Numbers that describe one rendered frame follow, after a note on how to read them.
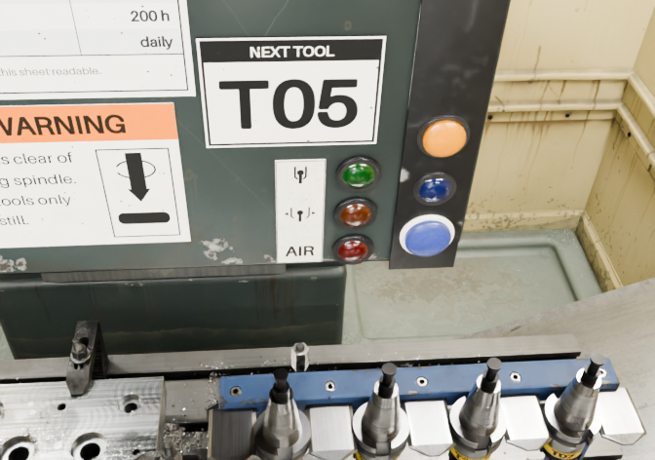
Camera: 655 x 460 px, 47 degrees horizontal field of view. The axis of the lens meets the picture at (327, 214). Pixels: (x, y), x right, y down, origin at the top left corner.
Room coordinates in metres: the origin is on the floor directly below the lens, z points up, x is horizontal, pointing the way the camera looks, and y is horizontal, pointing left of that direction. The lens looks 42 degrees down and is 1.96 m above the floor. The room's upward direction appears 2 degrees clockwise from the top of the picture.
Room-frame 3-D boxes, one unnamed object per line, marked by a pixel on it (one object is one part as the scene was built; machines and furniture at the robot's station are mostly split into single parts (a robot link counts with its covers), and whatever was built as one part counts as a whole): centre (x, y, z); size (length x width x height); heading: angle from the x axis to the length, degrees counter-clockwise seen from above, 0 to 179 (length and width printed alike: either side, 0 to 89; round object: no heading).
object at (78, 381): (0.70, 0.37, 0.97); 0.13 x 0.03 x 0.15; 6
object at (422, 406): (0.47, -0.12, 1.21); 0.07 x 0.05 x 0.01; 6
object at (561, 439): (0.49, -0.29, 1.21); 0.06 x 0.06 x 0.03
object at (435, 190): (0.36, -0.07, 1.66); 0.02 x 0.01 x 0.02; 96
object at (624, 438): (0.49, -0.34, 1.21); 0.07 x 0.05 x 0.01; 6
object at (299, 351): (0.72, 0.03, 0.96); 0.03 x 0.03 x 0.13
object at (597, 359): (0.49, -0.29, 1.31); 0.02 x 0.02 x 0.03
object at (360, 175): (0.35, -0.02, 1.67); 0.02 x 0.01 x 0.02; 96
